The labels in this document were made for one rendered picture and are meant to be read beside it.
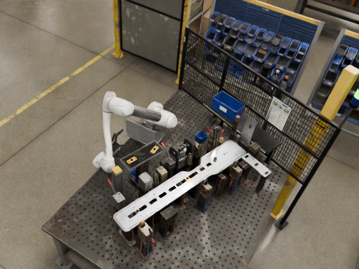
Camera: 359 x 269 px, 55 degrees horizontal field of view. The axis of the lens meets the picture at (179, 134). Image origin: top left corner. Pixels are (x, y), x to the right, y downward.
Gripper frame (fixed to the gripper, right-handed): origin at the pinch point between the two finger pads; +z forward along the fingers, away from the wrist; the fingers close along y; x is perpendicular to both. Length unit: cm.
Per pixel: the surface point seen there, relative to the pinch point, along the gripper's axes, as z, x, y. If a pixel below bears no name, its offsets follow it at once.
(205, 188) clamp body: 12, 86, 40
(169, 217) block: -25, 93, 25
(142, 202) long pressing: -32, 71, 14
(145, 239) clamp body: -49, 98, 18
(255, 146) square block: 76, 72, 64
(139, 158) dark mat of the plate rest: -8, 49, -4
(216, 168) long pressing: 34, 70, 48
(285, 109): 116, 82, 49
